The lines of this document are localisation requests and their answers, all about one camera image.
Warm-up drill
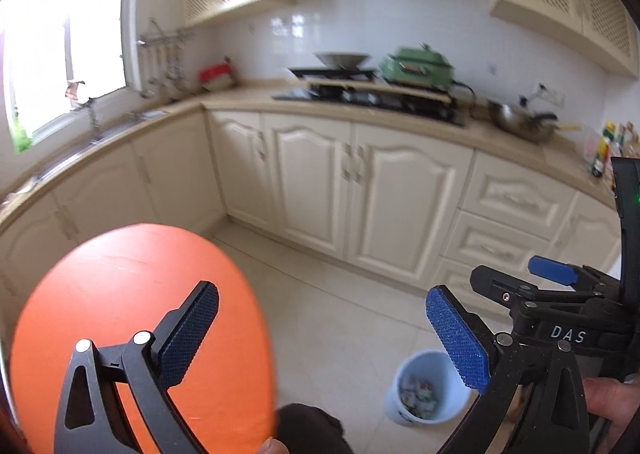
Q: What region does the chrome faucet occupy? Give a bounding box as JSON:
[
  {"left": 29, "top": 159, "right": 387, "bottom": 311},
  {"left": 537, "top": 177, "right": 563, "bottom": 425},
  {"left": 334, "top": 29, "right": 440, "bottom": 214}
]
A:
[{"left": 80, "top": 97, "right": 104, "bottom": 141}]

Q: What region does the clear plastic container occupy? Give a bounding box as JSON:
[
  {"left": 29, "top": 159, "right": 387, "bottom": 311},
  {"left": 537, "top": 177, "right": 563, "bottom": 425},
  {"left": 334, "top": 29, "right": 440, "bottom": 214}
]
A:
[{"left": 580, "top": 131, "right": 601, "bottom": 166}]

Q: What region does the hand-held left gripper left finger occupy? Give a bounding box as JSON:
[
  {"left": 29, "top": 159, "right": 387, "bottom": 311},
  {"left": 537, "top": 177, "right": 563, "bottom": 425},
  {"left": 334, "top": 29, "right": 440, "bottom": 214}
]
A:
[{"left": 54, "top": 280, "right": 221, "bottom": 454}]

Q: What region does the white framed window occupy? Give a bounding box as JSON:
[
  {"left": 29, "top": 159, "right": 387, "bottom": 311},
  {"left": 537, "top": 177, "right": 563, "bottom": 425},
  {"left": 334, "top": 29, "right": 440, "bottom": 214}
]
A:
[{"left": 0, "top": 0, "right": 142, "bottom": 155}]

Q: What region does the grey wok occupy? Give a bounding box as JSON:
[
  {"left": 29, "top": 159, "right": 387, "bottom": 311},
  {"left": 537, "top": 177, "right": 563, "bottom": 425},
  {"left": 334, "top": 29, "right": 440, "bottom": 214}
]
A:
[{"left": 314, "top": 51, "right": 372, "bottom": 72}]

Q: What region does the medium cream drawer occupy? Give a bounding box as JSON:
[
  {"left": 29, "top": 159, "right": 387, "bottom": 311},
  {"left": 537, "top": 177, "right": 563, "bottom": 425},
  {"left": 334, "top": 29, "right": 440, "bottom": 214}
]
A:
[{"left": 444, "top": 211, "right": 559, "bottom": 273}]

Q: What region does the steel pan with handle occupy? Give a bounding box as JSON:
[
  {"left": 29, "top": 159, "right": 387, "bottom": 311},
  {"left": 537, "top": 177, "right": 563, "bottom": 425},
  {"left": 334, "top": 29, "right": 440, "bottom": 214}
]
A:
[{"left": 487, "top": 97, "right": 582, "bottom": 146}]

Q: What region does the green item on sill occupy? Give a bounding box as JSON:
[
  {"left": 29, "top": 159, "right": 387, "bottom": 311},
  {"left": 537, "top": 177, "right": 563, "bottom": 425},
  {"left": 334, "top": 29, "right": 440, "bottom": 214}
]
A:
[{"left": 12, "top": 107, "right": 32, "bottom": 153}]

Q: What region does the light blue trash bin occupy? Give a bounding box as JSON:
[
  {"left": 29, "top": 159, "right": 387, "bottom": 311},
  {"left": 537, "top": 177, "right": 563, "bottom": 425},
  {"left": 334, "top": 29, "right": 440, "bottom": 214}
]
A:
[{"left": 385, "top": 350, "right": 473, "bottom": 424}]

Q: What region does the row of hanging utensils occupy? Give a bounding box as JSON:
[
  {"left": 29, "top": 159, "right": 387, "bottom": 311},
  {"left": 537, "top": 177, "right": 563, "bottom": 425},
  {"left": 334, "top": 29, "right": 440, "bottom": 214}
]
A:
[{"left": 140, "top": 42, "right": 189, "bottom": 101}]

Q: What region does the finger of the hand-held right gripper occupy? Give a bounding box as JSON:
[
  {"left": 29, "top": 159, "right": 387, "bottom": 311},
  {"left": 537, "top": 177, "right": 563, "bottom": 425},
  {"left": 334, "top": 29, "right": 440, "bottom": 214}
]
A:
[
  {"left": 470, "top": 265, "right": 621, "bottom": 316},
  {"left": 527, "top": 255, "right": 622, "bottom": 297}
]

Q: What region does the person's right hand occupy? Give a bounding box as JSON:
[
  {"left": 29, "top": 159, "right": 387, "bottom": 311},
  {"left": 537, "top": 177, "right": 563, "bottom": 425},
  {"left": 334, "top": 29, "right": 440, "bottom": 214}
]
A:
[{"left": 582, "top": 376, "right": 640, "bottom": 437}]

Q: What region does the stainless steel double sink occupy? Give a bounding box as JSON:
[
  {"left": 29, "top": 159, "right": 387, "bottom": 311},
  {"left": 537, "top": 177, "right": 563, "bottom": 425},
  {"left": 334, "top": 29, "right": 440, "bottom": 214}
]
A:
[{"left": 32, "top": 110, "right": 170, "bottom": 181}]

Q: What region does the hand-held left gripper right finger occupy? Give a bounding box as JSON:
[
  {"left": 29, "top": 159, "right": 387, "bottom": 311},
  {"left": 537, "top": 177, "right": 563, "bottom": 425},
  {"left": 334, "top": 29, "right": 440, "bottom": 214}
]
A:
[{"left": 425, "top": 285, "right": 591, "bottom": 454}]

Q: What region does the red label glass jar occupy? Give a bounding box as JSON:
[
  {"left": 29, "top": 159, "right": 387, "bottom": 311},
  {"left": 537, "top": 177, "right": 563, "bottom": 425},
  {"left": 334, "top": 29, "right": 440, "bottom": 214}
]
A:
[{"left": 612, "top": 123, "right": 630, "bottom": 160}]

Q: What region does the green electric pot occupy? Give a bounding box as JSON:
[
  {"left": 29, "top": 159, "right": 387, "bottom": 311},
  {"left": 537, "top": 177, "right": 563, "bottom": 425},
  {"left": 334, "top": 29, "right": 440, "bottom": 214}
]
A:
[{"left": 379, "top": 43, "right": 457, "bottom": 88}]

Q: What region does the black gas stove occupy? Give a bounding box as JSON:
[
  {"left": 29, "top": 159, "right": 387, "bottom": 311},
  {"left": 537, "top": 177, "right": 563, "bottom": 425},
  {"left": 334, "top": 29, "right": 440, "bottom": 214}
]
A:
[{"left": 272, "top": 65, "right": 467, "bottom": 128}]

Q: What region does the person's dark trouser leg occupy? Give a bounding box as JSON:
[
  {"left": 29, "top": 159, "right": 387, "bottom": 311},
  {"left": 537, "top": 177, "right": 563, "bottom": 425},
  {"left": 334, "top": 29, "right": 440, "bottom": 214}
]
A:
[{"left": 274, "top": 403, "right": 352, "bottom": 454}]

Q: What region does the large cream drawer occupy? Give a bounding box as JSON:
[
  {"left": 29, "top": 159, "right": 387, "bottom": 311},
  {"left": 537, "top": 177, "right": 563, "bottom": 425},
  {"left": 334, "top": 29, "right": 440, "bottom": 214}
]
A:
[{"left": 459, "top": 153, "right": 581, "bottom": 241}]

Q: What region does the green capped sauce bottle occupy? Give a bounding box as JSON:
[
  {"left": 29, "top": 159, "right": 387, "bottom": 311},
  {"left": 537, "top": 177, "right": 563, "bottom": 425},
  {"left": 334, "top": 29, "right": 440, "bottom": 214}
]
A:
[{"left": 591, "top": 124, "right": 613, "bottom": 178}]

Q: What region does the long wooden board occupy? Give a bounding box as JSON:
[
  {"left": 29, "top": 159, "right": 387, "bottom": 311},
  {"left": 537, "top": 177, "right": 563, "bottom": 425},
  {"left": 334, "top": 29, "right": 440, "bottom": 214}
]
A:
[{"left": 295, "top": 76, "right": 452, "bottom": 104}]

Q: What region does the metal utensil rail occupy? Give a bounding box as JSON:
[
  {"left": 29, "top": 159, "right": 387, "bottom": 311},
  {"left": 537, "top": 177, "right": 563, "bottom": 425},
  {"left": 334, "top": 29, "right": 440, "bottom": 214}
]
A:
[{"left": 137, "top": 18, "right": 197, "bottom": 48}]

